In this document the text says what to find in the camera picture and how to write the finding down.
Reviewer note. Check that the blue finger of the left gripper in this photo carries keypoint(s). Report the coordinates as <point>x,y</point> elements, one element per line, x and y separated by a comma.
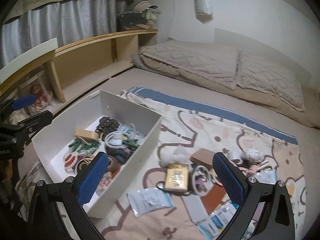
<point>23,102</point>

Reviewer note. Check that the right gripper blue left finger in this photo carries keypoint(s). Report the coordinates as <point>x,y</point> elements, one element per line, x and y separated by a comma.
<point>88,179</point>

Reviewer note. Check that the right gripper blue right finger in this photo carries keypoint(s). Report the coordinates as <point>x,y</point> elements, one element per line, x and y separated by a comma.
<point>230,177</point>

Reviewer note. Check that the white blue granule sachet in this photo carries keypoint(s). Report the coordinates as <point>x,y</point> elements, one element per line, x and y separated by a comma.
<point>216,222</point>

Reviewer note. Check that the doll in clear box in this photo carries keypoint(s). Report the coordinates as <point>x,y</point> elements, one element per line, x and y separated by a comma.
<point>43,95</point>

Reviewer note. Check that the pink scissors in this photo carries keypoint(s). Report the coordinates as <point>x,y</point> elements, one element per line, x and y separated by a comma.
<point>253,169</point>

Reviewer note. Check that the white tape roll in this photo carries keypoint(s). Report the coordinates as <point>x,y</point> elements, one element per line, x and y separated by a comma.
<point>235,157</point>

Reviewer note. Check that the wooden headboard shelf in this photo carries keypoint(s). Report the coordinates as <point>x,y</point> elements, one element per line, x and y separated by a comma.
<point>77,68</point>

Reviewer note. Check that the wooden oval box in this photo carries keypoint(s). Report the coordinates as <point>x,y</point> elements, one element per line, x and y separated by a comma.
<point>86,135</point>

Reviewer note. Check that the brown leather piece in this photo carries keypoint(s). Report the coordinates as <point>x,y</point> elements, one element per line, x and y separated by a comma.
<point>213,199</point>

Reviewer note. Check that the white knitted ball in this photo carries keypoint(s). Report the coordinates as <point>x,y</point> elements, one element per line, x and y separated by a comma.
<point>253,155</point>

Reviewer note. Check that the brown small box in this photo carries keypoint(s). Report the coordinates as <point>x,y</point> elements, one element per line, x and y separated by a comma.
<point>203,157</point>

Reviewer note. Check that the white rectangular case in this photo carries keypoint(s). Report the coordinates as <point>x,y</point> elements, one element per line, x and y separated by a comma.
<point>195,208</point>

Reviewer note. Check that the white medicine sachet far left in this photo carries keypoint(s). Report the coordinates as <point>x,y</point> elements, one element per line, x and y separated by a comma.
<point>148,200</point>

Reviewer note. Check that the yellow soap box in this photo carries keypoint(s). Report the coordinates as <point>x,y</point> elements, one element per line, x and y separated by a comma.
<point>177,178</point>

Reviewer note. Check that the cartoon print blanket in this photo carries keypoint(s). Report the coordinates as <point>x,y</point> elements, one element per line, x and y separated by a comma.
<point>161,183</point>

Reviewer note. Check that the white fluffy ball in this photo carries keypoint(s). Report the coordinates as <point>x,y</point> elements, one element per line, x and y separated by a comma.
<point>178,156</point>

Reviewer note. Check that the grey curtain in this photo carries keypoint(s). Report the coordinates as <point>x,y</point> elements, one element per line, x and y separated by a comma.
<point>67,21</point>

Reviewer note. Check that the beige quilted duvet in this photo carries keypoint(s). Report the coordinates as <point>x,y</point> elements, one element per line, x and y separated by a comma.
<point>233,72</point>

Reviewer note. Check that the dark bag on shelf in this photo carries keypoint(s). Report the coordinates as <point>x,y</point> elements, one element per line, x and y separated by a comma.
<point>132,21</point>

